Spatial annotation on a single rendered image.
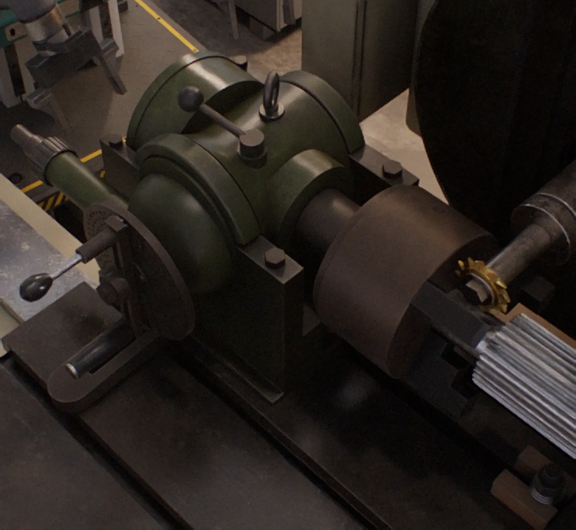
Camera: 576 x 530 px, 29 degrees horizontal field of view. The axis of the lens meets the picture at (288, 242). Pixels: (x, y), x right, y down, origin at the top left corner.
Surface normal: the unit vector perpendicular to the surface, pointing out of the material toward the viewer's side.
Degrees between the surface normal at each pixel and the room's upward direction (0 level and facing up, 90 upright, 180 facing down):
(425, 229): 2
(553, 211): 11
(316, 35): 90
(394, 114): 0
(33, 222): 0
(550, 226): 90
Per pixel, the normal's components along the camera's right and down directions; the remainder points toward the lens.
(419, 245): -0.11, -0.56
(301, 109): 0.16, -0.51
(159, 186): -0.46, -0.55
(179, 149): -0.10, -0.72
